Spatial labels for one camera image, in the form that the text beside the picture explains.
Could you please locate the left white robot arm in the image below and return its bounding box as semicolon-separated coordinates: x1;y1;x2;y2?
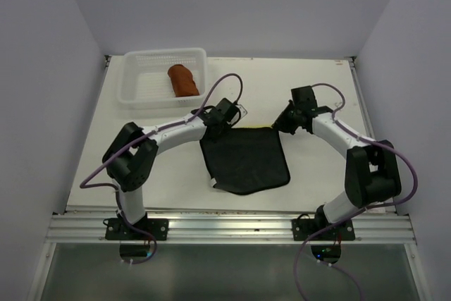
102;98;247;240

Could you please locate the yellow towel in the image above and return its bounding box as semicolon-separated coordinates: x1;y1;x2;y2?
199;127;291;196

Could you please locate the brown towel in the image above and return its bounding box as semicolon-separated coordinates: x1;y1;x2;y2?
168;64;199;97

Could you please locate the aluminium mounting rail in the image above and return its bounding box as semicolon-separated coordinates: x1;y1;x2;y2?
45;208;416;245

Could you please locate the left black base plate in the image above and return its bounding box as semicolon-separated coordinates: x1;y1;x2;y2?
103;217;169;241

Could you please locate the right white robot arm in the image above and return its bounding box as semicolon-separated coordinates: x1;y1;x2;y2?
273;83;402;240

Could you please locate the white plastic basket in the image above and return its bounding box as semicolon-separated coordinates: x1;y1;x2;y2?
116;48;209;109

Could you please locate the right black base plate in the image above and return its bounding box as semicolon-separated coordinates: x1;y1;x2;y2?
291;214;356;241

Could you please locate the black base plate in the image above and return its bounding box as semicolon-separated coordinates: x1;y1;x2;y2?
103;217;169;241
291;214;356;241

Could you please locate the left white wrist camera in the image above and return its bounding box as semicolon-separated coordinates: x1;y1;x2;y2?
235;104;248;123

